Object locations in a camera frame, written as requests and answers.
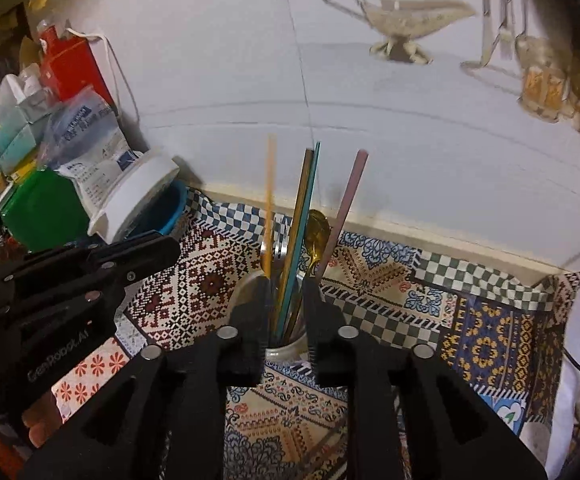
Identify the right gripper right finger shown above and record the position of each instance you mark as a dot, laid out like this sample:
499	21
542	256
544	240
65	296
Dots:
408	413

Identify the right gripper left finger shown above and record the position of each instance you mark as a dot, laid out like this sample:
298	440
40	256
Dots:
163	414

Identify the white ceramic utensil cup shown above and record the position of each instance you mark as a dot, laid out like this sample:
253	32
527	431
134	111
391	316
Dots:
292	346

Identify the teal chopstick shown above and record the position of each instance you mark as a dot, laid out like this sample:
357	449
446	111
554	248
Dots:
302	226

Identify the gold spoon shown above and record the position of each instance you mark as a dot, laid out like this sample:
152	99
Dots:
316	238

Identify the pink chopstick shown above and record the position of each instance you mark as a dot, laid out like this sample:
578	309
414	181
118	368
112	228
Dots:
345	206

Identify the brown chopstick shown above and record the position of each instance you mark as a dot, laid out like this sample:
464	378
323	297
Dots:
294	234

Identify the yellow chopstick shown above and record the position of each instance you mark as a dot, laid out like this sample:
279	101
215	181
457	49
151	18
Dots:
270	186

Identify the left hand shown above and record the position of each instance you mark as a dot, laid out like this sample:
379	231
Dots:
42	419

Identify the green box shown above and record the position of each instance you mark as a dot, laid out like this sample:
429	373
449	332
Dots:
44	212

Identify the patterned patchwork mat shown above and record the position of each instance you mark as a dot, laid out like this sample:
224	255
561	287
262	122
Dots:
524	363

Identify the blue plastic basin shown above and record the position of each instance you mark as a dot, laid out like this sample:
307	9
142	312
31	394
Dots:
163	213

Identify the plastic bag of salt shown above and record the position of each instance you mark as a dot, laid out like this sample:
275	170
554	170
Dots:
83	142

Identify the white plastic colander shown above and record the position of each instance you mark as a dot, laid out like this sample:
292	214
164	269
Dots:
137	188

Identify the teal tissue box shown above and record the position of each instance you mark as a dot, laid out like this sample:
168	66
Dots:
25	107

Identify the red box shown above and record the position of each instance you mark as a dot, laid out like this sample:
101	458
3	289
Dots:
68	65

